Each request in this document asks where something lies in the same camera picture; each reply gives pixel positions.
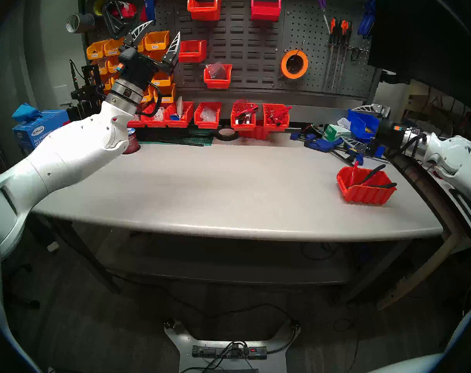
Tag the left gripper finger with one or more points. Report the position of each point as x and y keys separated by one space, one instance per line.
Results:
x=172 y=57
x=136 y=36

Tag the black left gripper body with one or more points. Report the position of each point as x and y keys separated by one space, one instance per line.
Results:
x=136 y=69

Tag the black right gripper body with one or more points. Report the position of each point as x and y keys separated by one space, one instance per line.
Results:
x=388 y=137

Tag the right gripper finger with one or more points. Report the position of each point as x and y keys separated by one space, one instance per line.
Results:
x=359 y=145
x=373 y=108

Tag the red plastic storage box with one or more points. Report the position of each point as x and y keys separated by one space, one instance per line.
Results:
x=365 y=195

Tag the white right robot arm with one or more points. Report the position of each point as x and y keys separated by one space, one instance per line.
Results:
x=460 y=158

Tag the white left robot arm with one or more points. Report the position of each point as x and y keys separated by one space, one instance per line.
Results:
x=64 y=158

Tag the green white tissue box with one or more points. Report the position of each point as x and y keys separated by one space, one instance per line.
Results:
x=334 y=133

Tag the red small tools bundle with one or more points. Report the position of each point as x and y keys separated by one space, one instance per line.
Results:
x=278 y=114

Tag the blue cleaning cloth box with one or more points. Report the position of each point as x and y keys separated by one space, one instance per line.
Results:
x=33 y=127

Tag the yellow parts bin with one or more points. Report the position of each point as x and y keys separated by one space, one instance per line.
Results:
x=102 y=67
x=157 y=54
x=167 y=93
x=106 y=82
x=162 y=81
x=156 y=41
x=141 y=46
x=113 y=65
x=112 y=47
x=148 y=96
x=95 y=51

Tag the blue bar clamp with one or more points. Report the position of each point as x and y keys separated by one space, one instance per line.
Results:
x=319 y=143
x=359 y=158

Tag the blue plastic bin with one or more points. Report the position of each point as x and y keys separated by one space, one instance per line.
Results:
x=359 y=125

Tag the red plastic parts bin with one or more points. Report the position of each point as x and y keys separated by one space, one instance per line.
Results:
x=179 y=123
x=136 y=123
x=207 y=124
x=265 y=14
x=204 y=14
x=218 y=83
x=154 y=123
x=243 y=126
x=276 y=126
x=192 y=56

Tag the white tissue sheet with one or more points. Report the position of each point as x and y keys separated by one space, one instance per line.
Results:
x=344 y=122

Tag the red plastic tool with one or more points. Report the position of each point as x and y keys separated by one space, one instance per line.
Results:
x=126 y=10

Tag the black metal clamp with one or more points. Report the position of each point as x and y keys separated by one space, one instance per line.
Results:
x=110 y=23

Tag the clear plastic parts bags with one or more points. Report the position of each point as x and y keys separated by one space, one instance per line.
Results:
x=216 y=70

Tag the yellow tape roll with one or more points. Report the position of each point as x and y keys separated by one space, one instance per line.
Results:
x=97 y=7

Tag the clear screw bag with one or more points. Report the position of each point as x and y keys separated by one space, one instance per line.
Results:
x=159 y=114
x=208 y=114

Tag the black metal stand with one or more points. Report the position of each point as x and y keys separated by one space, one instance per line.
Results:
x=88 y=92

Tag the metal hook carabiner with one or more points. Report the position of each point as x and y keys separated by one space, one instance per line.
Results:
x=354 y=54

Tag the orange black screwdriver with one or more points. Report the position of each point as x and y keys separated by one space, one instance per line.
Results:
x=333 y=30
x=348 y=32
x=342 y=30

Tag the green cutting mat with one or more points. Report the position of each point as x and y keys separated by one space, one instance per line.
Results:
x=198 y=140

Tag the black long ruler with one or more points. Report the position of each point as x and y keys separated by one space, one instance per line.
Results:
x=181 y=143

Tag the black tape roll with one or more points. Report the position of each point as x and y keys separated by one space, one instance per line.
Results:
x=216 y=134

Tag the blue spring clamps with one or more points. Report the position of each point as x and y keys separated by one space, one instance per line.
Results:
x=367 y=20

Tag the black monitor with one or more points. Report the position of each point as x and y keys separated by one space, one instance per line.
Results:
x=425 y=34

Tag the red black crimping tool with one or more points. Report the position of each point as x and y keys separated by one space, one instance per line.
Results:
x=250 y=111

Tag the orange tape roll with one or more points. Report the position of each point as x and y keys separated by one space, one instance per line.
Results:
x=284 y=71

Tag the blue cloth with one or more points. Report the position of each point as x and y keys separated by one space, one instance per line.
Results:
x=26 y=112

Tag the black table leg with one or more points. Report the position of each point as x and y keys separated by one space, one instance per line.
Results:
x=369 y=275
x=84 y=257

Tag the black base knob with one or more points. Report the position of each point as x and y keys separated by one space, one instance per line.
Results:
x=294 y=324
x=169 y=324

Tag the black power strip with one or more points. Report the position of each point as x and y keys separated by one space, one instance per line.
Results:
x=204 y=351

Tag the grey duct tape roll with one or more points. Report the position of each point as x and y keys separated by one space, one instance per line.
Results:
x=84 y=23

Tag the white wall plate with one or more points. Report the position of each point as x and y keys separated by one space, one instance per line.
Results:
x=62 y=95

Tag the grey pegboard tool wall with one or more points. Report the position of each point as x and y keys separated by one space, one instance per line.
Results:
x=251 y=57

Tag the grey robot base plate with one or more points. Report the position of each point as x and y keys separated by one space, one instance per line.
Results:
x=177 y=356

